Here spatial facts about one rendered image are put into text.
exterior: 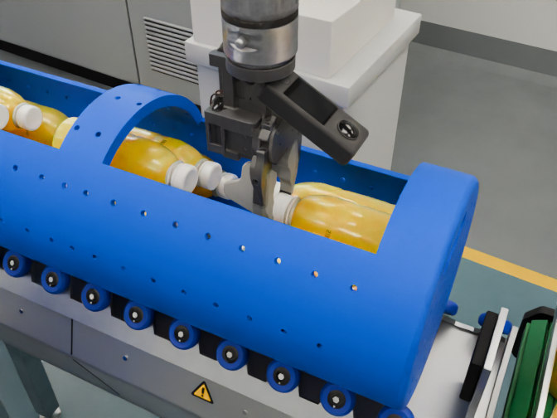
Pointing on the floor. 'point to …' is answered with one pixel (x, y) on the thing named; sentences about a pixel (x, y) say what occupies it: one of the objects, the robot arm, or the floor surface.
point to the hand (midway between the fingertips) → (278, 209)
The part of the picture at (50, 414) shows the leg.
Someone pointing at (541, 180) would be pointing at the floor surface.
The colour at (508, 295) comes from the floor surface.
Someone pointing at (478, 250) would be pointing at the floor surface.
